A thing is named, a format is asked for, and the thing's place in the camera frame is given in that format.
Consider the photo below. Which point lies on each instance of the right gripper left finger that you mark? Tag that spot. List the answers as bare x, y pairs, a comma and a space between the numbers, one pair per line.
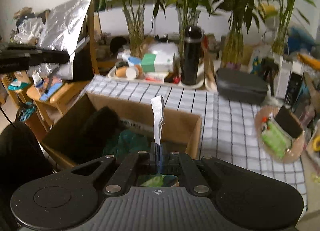
121, 176

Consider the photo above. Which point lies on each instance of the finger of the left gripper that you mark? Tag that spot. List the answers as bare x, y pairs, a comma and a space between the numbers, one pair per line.
33, 57

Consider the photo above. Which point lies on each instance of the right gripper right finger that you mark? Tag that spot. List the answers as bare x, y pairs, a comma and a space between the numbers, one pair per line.
184, 167

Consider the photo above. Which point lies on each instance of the green tissue pack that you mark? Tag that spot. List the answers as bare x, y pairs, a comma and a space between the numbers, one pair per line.
157, 181

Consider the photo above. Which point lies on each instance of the teal fluffy cloth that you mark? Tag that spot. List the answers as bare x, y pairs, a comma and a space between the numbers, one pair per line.
126, 142

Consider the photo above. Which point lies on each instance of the black foam sponge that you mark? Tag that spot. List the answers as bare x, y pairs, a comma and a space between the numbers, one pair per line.
288, 123

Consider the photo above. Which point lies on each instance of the checkered tablecloth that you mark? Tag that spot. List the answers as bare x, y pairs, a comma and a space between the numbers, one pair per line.
227, 132

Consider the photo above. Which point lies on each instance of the silver foil bag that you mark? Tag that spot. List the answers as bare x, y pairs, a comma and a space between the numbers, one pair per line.
61, 32

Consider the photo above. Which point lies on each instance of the cardboard box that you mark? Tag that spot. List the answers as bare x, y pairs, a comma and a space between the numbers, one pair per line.
181, 130

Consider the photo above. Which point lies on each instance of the wooden stool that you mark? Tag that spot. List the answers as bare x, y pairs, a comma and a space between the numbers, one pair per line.
59, 99

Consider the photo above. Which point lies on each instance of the pink white flat box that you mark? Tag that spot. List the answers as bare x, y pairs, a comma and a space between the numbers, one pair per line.
158, 77

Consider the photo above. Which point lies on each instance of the white serving tray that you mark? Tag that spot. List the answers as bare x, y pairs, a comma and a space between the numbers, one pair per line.
141, 80

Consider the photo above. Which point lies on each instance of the grey zip case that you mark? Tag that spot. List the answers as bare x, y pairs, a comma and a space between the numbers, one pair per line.
240, 86

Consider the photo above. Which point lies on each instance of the white round jar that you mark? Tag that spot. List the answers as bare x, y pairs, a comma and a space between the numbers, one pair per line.
132, 73

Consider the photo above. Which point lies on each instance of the green white tissue box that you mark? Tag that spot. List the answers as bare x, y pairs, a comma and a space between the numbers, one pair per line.
158, 63

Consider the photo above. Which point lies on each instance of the green wipes pack on plate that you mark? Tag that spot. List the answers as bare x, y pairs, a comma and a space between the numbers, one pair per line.
277, 140

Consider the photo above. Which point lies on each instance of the beige egg-shaped sponge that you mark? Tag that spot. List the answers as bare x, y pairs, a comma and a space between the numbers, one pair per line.
121, 72

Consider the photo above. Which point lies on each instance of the glass vase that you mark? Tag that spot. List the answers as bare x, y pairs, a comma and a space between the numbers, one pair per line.
190, 18
135, 24
233, 49

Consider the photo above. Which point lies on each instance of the black thermos bottle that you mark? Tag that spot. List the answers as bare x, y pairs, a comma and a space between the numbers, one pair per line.
193, 36

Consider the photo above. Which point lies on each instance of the left glass vase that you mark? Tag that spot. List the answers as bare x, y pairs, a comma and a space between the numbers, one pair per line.
135, 24

